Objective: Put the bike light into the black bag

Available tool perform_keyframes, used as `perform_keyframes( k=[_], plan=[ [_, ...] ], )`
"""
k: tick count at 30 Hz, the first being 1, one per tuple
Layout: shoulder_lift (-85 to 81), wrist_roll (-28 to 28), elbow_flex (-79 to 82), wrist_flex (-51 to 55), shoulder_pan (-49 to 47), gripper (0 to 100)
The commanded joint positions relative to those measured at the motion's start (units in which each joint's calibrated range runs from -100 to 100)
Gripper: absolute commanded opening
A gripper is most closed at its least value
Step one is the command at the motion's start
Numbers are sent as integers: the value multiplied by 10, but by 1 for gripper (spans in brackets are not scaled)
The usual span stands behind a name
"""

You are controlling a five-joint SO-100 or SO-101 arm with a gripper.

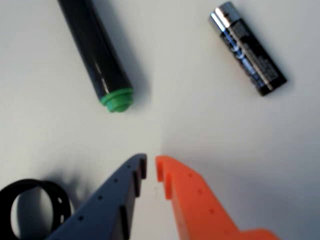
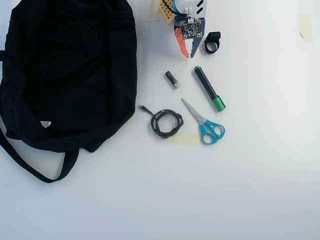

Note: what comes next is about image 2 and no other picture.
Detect black fabric bag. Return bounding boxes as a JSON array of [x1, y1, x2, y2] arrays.
[[0, 0, 139, 184]]

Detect black cylindrical battery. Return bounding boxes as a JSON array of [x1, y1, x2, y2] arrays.
[[164, 70, 181, 90]]

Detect torn beige masking tape piece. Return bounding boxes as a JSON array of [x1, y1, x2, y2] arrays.
[[298, 13, 314, 44]]

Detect yellow perforated block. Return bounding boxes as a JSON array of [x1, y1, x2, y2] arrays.
[[158, 0, 176, 26]]

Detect narrow beige masking tape strip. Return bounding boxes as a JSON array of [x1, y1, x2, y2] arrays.
[[146, 0, 161, 21]]

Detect scissors with blue handles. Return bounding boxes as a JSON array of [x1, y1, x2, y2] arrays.
[[181, 97, 226, 145]]

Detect black robot camera cable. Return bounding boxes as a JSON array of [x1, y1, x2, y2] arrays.
[[159, 0, 193, 20]]

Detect wide beige masking tape strip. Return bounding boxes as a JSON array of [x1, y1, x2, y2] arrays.
[[163, 132, 202, 146]]

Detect square camera circuit board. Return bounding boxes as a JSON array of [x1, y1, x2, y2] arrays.
[[179, 18, 203, 40]]

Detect blue-grey gripper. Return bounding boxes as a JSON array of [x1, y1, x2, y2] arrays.
[[174, 15, 207, 60]]

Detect black marker with green cap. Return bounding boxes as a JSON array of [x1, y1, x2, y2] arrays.
[[193, 65, 227, 113]]

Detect coiled black usb cable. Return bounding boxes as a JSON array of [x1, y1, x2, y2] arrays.
[[138, 104, 185, 140]]

